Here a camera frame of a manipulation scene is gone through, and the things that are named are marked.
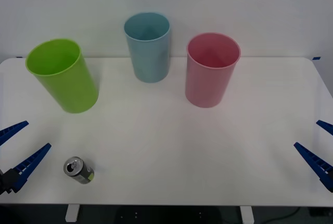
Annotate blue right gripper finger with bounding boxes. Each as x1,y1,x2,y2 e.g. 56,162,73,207
315,120,333,136
293,142,333,193

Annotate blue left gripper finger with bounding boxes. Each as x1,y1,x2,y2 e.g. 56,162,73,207
6,143,52,194
0,120,29,147

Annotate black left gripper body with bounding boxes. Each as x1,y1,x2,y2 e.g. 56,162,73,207
0,171,11,196

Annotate black drink can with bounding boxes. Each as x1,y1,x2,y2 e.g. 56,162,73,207
63,156,95,185

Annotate white table leg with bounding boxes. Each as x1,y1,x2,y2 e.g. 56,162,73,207
239,205,254,224
65,204,80,222

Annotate green plastic bin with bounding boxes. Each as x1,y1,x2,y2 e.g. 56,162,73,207
25,38,99,114

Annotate pink plastic bin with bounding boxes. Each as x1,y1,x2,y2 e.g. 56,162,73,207
185,32,241,109

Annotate pale blue plastic bin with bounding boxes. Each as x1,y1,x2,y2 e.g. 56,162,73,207
123,12,171,83

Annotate black floor cable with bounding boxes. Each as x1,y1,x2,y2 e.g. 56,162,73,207
253,206,300,223

